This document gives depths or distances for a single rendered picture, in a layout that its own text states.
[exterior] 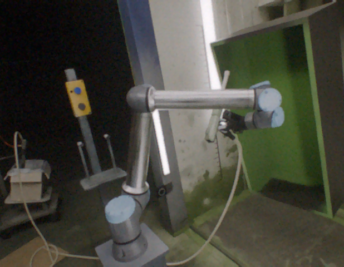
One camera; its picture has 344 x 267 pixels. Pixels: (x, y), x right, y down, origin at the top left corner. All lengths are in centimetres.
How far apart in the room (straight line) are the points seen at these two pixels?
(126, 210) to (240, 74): 122
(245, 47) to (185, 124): 80
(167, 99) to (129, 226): 64
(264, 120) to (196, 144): 118
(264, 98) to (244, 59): 93
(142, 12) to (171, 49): 35
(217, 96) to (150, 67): 106
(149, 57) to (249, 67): 77
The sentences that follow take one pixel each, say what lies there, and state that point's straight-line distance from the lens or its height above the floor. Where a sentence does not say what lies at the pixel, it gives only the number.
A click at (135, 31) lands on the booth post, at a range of 200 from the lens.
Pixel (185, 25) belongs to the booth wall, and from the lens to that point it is 224.
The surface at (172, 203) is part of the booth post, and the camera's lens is 230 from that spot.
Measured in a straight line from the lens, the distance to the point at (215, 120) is 135.
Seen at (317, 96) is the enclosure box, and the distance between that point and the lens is 141.
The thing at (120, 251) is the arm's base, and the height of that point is 69.
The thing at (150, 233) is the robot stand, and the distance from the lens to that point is 150.
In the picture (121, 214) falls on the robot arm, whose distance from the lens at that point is 125.
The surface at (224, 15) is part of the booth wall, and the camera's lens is 255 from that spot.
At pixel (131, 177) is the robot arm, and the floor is 99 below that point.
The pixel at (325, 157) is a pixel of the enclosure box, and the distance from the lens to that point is 158.
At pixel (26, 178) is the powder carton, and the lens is 317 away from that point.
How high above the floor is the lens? 151
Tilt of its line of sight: 15 degrees down
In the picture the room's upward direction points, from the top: 10 degrees counter-clockwise
